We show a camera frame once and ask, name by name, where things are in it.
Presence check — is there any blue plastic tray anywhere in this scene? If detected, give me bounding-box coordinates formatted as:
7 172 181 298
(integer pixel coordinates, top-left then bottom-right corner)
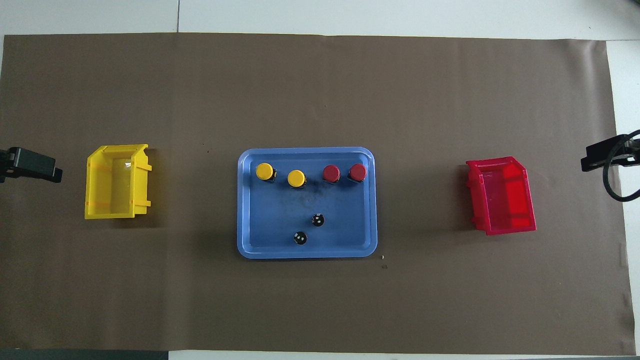
237 146 378 260

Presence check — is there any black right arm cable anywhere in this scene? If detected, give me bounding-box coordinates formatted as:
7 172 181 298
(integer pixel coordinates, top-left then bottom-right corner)
602 129 640 203

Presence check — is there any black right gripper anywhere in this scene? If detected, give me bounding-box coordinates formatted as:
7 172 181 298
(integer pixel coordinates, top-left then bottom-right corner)
580 132 640 173

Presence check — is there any yellow plastic storage bin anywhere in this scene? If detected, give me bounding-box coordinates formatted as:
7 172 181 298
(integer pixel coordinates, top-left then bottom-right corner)
84 143 153 221

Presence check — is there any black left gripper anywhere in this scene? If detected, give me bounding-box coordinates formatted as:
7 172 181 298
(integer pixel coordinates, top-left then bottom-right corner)
0 147 64 184

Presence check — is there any brown paper table mat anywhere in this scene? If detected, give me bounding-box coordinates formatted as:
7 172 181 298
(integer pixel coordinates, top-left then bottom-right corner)
0 32 637 357

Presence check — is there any red plastic storage bin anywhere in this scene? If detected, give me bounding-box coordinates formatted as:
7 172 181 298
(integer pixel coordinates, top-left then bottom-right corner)
465 156 538 237

